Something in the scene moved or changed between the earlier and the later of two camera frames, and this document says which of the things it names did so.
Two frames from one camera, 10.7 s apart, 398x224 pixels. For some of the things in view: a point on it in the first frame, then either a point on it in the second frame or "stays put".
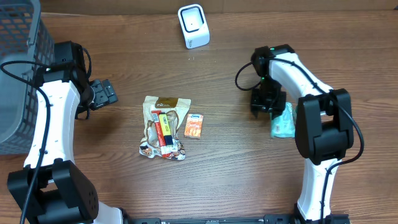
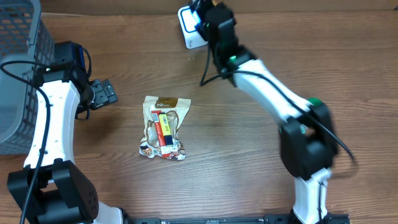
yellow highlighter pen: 168,137 stays put
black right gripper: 260,104 to 231,18
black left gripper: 104,93 stays put
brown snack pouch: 176,109 stays put
